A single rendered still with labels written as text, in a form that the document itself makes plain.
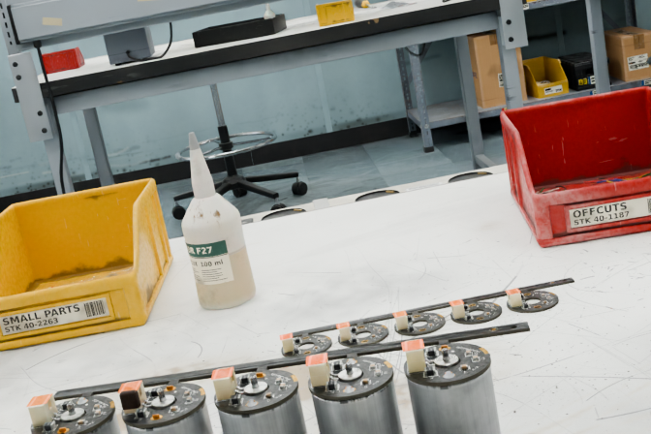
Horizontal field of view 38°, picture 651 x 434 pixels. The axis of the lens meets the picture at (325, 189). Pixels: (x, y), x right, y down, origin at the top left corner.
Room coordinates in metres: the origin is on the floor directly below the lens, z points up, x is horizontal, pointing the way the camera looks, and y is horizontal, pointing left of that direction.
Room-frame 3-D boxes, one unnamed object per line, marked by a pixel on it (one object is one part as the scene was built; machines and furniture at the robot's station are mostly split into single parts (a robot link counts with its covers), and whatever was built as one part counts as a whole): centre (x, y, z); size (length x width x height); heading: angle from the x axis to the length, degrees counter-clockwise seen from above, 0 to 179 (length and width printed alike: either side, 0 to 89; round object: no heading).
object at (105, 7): (2.52, 0.07, 0.90); 1.30 x 0.06 x 0.12; 92
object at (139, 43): (2.66, 0.46, 0.80); 0.15 x 0.12 x 0.10; 3
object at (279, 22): (2.75, 0.16, 0.77); 0.24 x 0.16 x 0.04; 77
